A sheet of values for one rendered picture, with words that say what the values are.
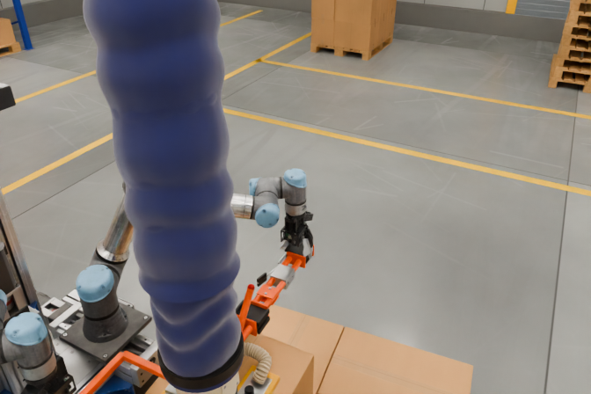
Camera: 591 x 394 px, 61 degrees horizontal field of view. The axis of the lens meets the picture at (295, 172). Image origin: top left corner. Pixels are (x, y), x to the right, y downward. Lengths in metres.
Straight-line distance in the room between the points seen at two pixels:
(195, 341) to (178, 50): 0.69
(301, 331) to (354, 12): 6.15
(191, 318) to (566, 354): 2.68
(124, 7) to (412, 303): 2.94
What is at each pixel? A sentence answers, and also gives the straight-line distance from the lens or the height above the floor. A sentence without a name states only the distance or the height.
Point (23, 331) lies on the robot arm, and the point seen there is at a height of 1.55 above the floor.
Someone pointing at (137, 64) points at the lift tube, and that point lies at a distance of 0.90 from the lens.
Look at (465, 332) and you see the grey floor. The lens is 3.41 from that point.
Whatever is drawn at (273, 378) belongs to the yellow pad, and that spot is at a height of 1.09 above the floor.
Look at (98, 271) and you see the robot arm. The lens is 1.83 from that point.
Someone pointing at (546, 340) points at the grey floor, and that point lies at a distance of 3.55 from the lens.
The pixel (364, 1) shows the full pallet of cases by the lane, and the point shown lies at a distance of 7.93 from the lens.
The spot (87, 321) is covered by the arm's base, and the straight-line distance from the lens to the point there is 1.90.
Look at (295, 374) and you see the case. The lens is 1.68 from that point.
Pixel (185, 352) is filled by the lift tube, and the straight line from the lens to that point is 1.31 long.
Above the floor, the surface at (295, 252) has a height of 1.23.
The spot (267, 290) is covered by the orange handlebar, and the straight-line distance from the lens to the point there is 1.72.
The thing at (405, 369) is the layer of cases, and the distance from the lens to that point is 2.42.
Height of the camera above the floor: 2.40
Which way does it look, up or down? 30 degrees down
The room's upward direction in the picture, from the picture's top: straight up
